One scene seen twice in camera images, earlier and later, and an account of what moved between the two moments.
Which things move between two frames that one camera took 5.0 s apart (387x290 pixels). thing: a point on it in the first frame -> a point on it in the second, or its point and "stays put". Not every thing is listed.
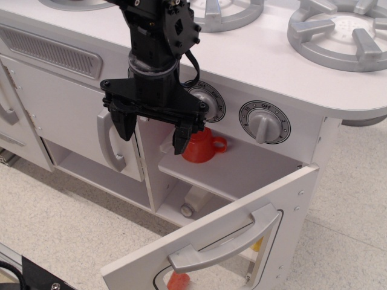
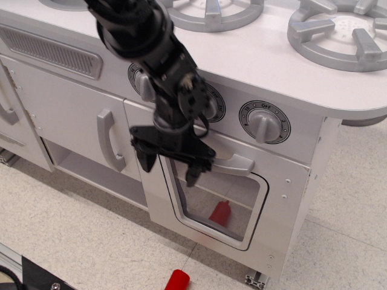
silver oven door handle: x=264 y=218 -> x=236 y=164
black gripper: x=156 y=96 -> x=178 y=142
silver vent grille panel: x=53 y=52 stays put
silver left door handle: x=6 y=113 stays put
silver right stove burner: x=345 y=34 stays put
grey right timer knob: x=264 y=122 stays put
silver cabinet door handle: x=104 y=123 stays put
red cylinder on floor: x=178 y=281 stays put
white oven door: x=265 y=261 -> x=254 y=218
